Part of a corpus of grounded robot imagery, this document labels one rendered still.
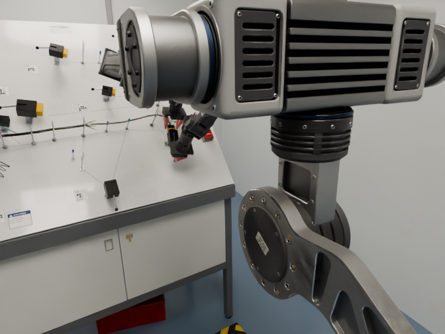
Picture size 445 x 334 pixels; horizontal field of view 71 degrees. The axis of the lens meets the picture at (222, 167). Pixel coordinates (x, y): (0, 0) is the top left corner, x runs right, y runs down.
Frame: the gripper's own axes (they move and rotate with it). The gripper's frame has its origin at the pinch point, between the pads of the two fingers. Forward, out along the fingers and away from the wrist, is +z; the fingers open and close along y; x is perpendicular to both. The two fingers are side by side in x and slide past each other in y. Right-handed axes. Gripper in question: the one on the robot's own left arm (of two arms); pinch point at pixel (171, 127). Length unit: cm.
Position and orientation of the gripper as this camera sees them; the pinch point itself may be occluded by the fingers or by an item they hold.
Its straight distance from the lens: 153.0
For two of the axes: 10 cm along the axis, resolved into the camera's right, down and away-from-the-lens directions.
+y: -8.9, 0.2, -4.5
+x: 3.5, 6.6, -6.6
